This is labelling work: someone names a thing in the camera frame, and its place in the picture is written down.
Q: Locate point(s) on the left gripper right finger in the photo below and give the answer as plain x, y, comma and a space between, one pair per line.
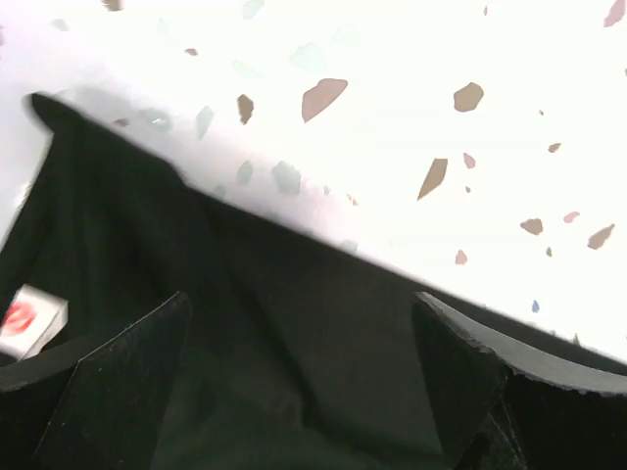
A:
498, 403

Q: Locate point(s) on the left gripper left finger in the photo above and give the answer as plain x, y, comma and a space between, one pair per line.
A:
96, 402

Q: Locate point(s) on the black t shirt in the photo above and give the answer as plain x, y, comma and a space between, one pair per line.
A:
297, 356

